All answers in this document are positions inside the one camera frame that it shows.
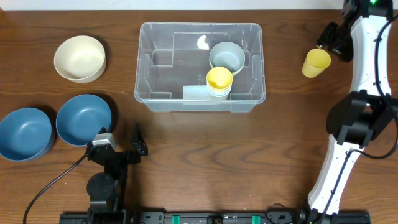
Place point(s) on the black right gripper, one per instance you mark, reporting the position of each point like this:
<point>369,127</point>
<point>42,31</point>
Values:
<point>333,41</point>

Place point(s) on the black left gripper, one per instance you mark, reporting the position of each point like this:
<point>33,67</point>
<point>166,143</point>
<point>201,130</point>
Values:
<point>119,156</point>

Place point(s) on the yellow cup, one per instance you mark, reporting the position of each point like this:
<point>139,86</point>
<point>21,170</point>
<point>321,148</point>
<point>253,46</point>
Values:
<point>219,78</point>
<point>316,61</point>

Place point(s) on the blue bowl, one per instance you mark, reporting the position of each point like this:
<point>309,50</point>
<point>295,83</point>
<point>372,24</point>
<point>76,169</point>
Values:
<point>26,134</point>
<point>81,118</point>

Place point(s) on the cream bowl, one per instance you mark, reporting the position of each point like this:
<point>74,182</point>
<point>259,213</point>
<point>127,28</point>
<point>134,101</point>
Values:
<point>80,59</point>

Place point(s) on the pink cup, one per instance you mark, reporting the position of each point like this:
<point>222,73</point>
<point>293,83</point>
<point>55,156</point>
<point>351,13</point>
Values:
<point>217,90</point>

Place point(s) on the grey small bowl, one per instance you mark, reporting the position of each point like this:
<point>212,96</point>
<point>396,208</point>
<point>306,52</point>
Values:
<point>228,55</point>

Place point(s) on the light blue cup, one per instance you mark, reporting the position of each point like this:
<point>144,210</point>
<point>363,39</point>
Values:
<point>218,93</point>

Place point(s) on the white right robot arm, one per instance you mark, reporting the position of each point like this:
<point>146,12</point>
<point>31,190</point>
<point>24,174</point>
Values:
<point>362,115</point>

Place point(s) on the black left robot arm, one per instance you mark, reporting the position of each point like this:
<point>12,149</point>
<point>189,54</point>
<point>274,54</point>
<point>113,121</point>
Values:
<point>106,189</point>

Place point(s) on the white label in bin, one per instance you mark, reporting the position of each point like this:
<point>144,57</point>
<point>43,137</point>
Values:
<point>195,92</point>

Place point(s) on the clear plastic storage bin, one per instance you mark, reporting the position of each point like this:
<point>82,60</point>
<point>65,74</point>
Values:
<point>176,54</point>

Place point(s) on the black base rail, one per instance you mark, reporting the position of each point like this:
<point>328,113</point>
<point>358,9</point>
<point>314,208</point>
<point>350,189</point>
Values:
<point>274,215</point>

